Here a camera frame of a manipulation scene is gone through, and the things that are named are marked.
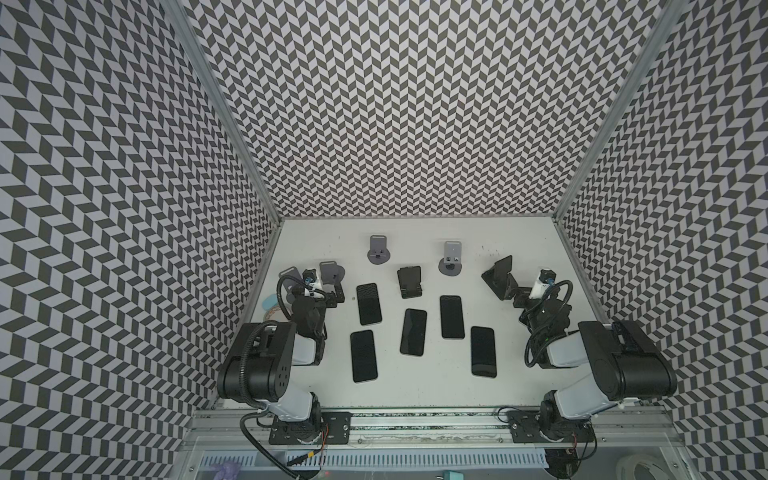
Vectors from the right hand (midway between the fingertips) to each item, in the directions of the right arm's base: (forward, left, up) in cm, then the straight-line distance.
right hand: (523, 281), depth 90 cm
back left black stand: (+8, +60, -5) cm, 61 cm away
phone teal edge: (-3, +48, -7) cm, 48 cm away
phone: (-19, +15, -6) cm, 25 cm away
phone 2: (-19, +48, -6) cm, 52 cm away
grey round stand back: (+15, +45, -4) cm, 47 cm away
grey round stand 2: (-5, +66, +13) cm, 67 cm away
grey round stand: (+11, +20, -6) cm, 23 cm away
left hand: (+3, +61, +2) cm, 61 cm away
